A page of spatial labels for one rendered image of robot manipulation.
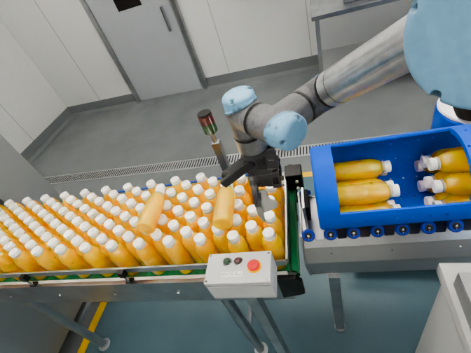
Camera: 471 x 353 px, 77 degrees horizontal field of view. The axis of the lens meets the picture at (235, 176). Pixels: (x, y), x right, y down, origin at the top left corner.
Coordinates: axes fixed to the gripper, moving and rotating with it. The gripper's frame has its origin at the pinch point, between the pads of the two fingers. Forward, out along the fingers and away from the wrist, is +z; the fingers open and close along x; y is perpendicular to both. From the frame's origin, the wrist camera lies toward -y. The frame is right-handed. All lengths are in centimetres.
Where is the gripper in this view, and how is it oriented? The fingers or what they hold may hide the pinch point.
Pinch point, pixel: (262, 201)
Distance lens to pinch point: 87.2
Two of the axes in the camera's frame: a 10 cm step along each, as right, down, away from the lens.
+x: 1.0, -7.0, 7.1
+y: 9.6, -1.3, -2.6
